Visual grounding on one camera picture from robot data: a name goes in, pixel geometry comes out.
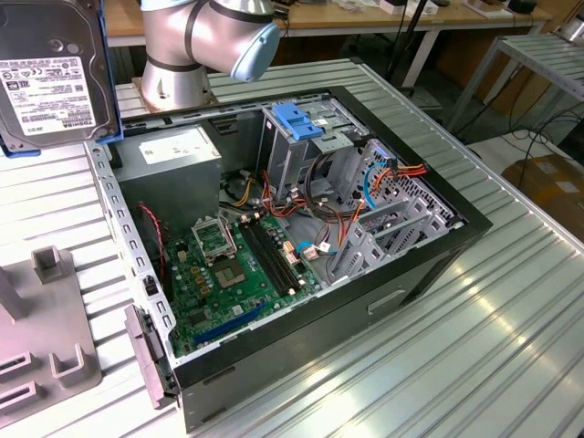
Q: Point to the hard disk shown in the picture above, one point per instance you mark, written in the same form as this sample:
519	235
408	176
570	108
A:
50	68

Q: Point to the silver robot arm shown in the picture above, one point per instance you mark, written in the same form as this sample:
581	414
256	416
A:
214	27

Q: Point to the grey metal disk bay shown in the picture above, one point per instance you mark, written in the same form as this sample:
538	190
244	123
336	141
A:
410	201

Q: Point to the black RAM slot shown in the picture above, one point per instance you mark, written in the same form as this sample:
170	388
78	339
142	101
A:
263	256
280	253
268	255
274	254

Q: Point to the grey metal drive cage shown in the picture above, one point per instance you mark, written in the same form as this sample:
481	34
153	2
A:
283	164

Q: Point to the green motherboard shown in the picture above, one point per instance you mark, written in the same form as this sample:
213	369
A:
255	296

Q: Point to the blue plastic bay latch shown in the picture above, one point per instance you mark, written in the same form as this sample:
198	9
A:
296	121

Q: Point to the black PC case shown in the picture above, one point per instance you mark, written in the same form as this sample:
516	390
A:
319	328

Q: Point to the blue expansion slot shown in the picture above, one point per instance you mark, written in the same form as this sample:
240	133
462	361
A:
232	323

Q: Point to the grey power supply unit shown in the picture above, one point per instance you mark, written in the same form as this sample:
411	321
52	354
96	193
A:
173	191

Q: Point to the black power adapter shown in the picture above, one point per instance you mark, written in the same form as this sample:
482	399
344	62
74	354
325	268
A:
281	10

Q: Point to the white box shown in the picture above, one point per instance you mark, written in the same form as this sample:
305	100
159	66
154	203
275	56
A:
391	6

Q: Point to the large cardboard box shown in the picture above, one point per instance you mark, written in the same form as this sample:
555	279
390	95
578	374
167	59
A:
547	182

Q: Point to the grey parts rack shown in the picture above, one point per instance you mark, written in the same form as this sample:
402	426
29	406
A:
45	315

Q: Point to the metal slat side table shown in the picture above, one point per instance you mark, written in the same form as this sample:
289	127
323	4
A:
538	55

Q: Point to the small black box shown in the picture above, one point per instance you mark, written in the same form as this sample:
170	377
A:
521	5

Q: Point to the silver metal cylinder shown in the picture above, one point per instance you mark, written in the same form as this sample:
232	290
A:
570	29

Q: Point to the wooden desk with white frame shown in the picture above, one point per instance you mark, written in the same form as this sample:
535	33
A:
365	20

